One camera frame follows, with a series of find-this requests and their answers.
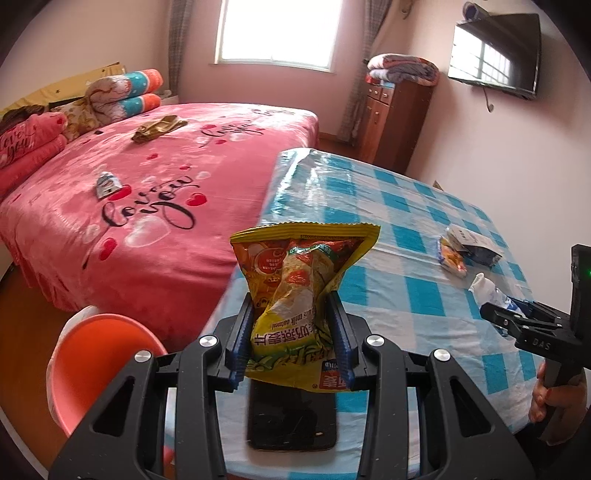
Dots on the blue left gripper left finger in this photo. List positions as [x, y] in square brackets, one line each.
[239, 343]

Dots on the white Magicday yogurt pouch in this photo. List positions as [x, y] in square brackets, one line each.
[479, 248]

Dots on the rolled colourful quilt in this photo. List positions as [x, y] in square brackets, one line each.
[118, 97]

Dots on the small silver wrapper on bed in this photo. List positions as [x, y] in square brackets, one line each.
[107, 184]

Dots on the blue checkered tablecloth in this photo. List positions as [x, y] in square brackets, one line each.
[399, 288]

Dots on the yellow snack bag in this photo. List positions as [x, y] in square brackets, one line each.
[290, 268]

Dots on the black smartphone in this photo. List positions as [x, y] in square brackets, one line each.
[290, 419]

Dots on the olive cloth on bed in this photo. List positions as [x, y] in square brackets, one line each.
[151, 130]

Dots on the grey checked curtain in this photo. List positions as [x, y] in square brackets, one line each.
[374, 13]

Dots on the person's right hand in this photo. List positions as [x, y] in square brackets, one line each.
[568, 403]

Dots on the folded blanket on cabinet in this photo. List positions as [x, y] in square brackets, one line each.
[396, 68]

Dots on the brown wooden cabinet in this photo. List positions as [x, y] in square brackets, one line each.
[393, 118]

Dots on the yellow headboard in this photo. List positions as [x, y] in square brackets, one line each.
[66, 89]

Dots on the wall mounted black television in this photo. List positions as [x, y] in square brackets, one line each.
[501, 52]

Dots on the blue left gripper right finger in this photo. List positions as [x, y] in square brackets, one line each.
[343, 339]

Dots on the pink love you bedspread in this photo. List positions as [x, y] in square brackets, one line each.
[158, 250]

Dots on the orange small snack packet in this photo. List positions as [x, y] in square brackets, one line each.
[450, 259]

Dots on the pink folded pillows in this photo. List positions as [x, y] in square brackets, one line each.
[29, 145]

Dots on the orange plastic trash bin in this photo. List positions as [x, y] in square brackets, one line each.
[91, 349]

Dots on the bright window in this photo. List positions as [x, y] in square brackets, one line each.
[300, 34]

